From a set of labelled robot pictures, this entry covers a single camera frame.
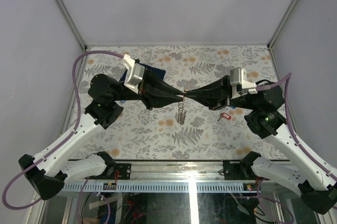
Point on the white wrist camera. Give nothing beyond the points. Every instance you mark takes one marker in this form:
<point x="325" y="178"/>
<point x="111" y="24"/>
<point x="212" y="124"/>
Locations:
<point x="239" y="83"/>
<point x="134" y="74"/>

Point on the floral patterned table mat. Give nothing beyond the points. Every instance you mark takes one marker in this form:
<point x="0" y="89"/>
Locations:
<point x="143" y="134"/>

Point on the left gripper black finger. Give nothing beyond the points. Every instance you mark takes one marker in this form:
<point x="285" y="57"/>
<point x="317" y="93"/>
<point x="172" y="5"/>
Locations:
<point x="162" y="101"/>
<point x="160" y="84"/>

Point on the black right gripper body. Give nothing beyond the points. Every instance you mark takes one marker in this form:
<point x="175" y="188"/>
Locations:
<point x="229" y="95"/>

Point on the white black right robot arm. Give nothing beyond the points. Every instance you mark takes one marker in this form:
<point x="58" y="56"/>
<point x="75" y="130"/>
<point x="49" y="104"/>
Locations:
<point x="314" y="180"/>

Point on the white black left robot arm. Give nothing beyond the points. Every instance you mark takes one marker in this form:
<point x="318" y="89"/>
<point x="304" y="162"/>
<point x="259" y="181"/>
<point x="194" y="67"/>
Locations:
<point x="51" y="169"/>

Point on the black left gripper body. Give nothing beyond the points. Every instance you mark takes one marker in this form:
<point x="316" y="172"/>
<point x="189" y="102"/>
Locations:
<point x="144" y="94"/>

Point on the aluminium front rail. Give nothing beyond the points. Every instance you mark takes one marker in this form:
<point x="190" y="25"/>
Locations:
<point x="163" y="170"/>

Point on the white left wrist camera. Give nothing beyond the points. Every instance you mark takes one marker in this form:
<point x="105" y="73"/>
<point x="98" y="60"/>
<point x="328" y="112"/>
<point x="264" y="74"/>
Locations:
<point x="134" y="74"/>

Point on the dark navy folded cloth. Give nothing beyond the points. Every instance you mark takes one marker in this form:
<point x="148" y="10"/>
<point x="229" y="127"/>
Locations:
<point x="158" y="71"/>

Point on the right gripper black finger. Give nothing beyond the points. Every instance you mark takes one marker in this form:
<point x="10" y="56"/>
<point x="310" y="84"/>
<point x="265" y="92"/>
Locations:
<point x="206" y="101"/>
<point x="213" y="89"/>

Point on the key with red tag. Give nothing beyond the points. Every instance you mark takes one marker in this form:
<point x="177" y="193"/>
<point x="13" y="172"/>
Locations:
<point x="224" y="116"/>

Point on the metal keyring with yellow grip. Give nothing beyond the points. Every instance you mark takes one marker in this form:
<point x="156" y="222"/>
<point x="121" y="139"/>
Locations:
<point x="181" y="112"/>

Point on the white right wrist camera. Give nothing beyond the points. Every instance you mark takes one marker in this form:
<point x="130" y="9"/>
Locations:
<point x="239" y="83"/>

